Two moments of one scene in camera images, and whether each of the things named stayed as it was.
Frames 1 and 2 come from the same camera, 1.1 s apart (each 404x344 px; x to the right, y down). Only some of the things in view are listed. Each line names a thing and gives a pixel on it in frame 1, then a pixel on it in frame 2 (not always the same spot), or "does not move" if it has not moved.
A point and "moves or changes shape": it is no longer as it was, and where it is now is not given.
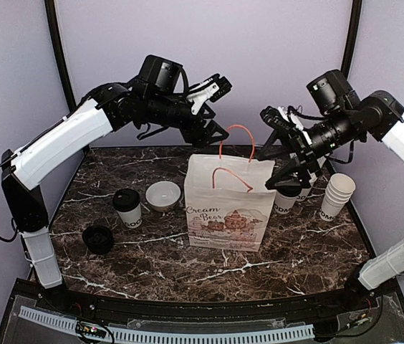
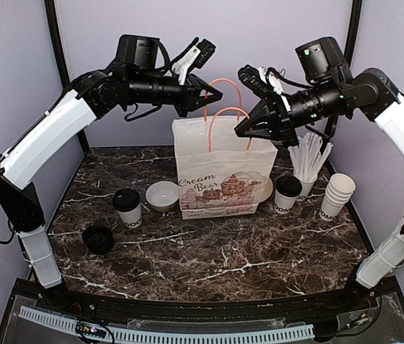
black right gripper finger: (291, 175) to (258, 132)
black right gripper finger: (274, 147) to (261, 109)
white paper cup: (283, 205) does not move
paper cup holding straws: (304, 194) does not move
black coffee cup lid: (125, 199) does not move
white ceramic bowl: (162, 196) does not move
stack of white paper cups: (339, 190) does not move
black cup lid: (99, 239) does not move
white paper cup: (132, 218) does not move
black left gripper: (203, 139) to (191, 101)
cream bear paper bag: (228, 202) moves or changes shape
